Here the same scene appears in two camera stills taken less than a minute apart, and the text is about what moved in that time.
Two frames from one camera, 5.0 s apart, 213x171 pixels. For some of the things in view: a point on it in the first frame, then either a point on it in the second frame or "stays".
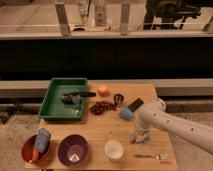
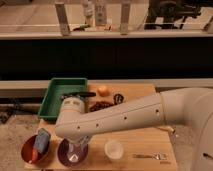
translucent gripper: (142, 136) to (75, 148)
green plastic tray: (54, 108) stays
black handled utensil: (74, 97) stays
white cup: (114, 150) stays
